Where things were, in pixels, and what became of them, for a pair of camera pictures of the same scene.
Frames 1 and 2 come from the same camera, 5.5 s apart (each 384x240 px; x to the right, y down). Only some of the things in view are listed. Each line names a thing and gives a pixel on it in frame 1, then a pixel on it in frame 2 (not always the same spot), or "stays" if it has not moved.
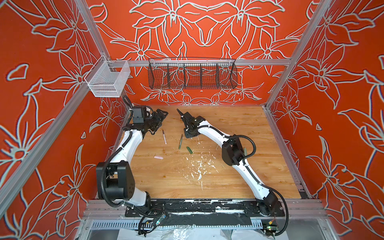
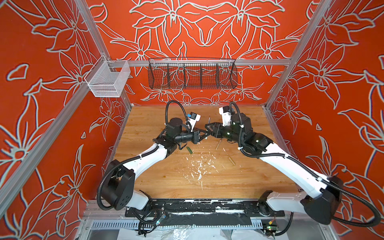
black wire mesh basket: (192, 73) stays
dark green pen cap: (189, 150) stays
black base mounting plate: (164, 208) stays
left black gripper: (158, 120) to (195, 136)
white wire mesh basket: (106, 79) stays
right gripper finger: (183, 117) to (209, 129)
